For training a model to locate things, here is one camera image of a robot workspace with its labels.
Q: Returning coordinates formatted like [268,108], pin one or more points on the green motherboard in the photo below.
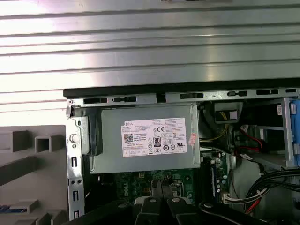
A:
[140,178]

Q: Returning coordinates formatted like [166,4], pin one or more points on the black empty RAM slot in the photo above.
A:
[205,178]

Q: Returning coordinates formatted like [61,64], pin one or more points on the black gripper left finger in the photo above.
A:
[150,211]

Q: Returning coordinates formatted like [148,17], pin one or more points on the black PC case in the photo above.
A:
[140,90]

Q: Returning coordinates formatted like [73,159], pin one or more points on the grey parts rack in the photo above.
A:
[28,171]

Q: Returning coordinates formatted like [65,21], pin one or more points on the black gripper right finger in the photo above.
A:
[178,211]

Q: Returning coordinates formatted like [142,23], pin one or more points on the blue drive carrier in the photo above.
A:
[295,154]

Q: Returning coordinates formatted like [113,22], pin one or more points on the black CPU socket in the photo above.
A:
[180,189]

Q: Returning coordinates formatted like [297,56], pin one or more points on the grey power supply unit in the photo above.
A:
[145,112]

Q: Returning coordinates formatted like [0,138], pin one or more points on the grey metal drive cage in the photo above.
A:
[287,129]

